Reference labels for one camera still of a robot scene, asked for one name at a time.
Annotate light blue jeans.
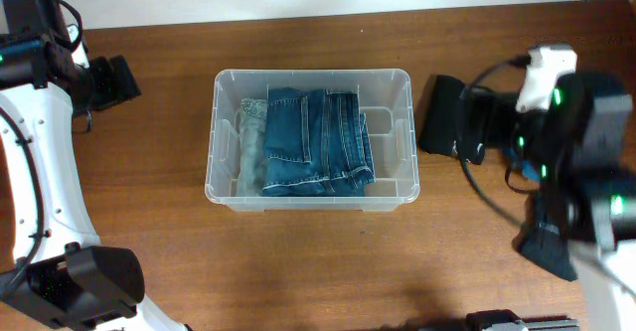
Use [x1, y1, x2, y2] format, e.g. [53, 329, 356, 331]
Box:
[237, 98, 267, 197]

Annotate dark blue jeans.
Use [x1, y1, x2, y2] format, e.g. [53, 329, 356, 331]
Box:
[262, 87, 376, 197]

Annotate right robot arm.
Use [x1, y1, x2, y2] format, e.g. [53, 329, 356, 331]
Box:
[460, 72, 635, 330]

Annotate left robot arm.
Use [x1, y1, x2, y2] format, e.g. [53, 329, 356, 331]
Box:
[1, 0, 180, 330]

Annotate black folded taped shirt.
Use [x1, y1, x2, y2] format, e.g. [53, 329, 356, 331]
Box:
[417, 76, 486, 165]

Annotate blue folded taped shirt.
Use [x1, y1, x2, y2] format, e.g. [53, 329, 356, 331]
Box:
[501, 148, 541, 183]

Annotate clear plastic storage bin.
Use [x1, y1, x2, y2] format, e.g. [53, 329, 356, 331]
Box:
[204, 69, 420, 212]

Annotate dark grey folded taped shirt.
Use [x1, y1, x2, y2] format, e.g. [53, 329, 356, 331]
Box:
[512, 194, 577, 281]

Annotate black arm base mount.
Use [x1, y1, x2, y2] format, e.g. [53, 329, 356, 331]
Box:
[465, 309, 580, 331]

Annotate left black camera cable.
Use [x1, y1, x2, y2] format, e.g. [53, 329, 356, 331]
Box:
[0, 0, 93, 297]

